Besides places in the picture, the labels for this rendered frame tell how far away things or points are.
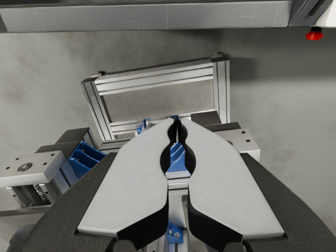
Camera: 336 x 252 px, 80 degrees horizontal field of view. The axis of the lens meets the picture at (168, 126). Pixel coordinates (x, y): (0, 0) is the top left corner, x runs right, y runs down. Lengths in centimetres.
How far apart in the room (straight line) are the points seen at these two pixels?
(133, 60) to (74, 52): 38
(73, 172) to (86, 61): 96
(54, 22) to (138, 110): 91
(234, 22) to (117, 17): 20
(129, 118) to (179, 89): 37
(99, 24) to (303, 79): 142
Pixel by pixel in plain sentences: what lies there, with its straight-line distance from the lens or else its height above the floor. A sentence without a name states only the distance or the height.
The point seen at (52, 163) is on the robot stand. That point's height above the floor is 96.
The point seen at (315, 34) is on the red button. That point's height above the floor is 82.
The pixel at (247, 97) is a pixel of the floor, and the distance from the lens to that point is 153.
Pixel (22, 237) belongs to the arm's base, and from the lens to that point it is 65.
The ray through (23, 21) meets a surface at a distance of 47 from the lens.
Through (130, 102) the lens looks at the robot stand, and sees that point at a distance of 126.
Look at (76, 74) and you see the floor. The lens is 155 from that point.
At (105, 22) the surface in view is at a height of 95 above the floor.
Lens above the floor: 134
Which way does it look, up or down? 60 degrees down
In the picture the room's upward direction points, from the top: 176 degrees counter-clockwise
